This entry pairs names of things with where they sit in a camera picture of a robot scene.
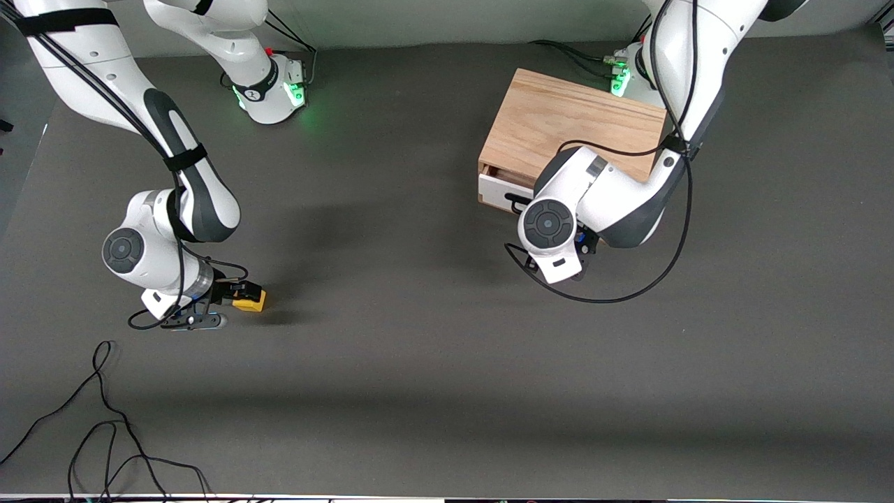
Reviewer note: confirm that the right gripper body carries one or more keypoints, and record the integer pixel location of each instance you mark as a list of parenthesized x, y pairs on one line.
[(222, 291)]

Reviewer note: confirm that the yellow block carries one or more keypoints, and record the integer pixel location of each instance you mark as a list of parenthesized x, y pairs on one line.
[(253, 304)]

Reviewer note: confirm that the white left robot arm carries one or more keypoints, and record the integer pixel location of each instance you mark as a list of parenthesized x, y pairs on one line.
[(628, 202)]

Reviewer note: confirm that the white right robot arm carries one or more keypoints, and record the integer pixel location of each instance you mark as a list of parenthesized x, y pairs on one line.
[(195, 188)]

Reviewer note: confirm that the wooden drawer cabinet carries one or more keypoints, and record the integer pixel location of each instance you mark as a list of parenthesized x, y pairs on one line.
[(559, 112)]

